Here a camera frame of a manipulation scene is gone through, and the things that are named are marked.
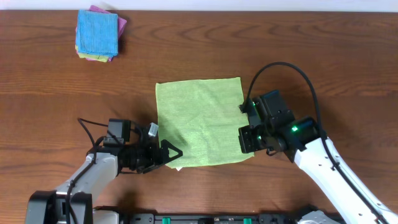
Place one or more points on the folded light green cloth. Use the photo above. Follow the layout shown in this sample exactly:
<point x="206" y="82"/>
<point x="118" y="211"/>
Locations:
<point x="99" y="58"/>

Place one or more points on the folded blue cloth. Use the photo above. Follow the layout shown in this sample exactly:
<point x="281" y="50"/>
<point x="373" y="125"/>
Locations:
<point x="97" y="32"/>

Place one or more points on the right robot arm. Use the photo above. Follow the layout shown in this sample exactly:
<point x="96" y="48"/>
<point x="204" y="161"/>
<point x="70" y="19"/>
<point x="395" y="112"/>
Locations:
<point x="319" y="159"/>

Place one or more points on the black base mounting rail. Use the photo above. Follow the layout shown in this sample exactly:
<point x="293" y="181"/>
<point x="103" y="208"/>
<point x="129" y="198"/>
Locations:
<point x="174" y="219"/>

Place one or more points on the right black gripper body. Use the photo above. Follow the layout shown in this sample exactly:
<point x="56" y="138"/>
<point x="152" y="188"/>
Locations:
<point x="255" y="140"/>

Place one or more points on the green microfiber cloth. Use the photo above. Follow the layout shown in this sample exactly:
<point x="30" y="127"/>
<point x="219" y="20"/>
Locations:
<point x="202" y="118"/>

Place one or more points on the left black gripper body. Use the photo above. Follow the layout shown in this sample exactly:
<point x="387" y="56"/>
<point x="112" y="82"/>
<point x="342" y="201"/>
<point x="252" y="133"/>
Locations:
<point x="157" y="154"/>

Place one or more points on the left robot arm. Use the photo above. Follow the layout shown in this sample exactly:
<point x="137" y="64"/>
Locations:
<point x="72" y="201"/>

